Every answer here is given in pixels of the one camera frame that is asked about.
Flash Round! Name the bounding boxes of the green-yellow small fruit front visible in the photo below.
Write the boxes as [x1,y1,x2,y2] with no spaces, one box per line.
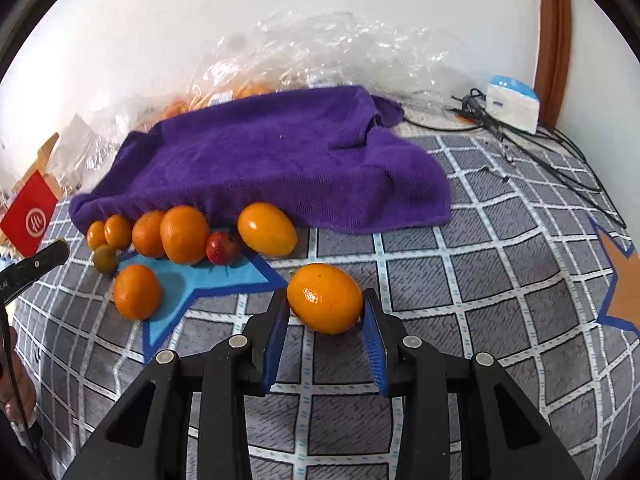
[92,244,118,275]

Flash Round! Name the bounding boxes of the oval orange kumquat front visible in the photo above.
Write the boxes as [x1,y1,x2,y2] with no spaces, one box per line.
[286,263,363,335]

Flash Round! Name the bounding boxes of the oval orange kumquat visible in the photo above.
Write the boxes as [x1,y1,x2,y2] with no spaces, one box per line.
[286,263,363,335]
[236,203,298,257]

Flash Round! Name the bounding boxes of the large orange mandarin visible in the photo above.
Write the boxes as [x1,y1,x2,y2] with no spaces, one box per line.
[160,205,209,266]

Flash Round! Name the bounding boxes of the small red fruit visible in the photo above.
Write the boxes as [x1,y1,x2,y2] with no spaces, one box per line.
[205,231,241,266]

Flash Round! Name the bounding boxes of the small orange mandarin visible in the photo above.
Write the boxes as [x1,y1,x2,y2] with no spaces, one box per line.
[104,214,132,249]

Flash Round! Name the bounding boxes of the left hand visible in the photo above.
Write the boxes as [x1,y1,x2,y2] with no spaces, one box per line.
[0,327,37,424]

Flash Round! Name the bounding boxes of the red paper shopping bag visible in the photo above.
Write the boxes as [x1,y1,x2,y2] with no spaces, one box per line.
[1,170,58,257]

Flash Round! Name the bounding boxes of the wooden chair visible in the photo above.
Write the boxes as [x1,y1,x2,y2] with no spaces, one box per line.
[12,133,62,200]

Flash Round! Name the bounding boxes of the grey checkered table cloth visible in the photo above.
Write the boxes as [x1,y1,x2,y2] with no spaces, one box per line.
[14,134,639,479]

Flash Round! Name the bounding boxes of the clear plastic bag left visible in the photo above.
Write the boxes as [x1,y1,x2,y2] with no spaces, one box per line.
[46,96,189,196]

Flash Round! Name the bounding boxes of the purple towel covered tray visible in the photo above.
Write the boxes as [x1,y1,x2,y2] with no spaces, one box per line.
[70,86,451,234]

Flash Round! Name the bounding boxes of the white blue box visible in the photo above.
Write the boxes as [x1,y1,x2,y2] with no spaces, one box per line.
[486,75,540,133]

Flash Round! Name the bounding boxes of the clear bag of oranges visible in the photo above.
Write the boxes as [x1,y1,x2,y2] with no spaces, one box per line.
[186,12,459,110]

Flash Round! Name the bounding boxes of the black cables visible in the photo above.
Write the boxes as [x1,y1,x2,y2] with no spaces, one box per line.
[401,88,629,231]

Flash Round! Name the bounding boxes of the brown wooden door frame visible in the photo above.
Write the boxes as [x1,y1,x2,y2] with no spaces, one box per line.
[534,0,573,127]

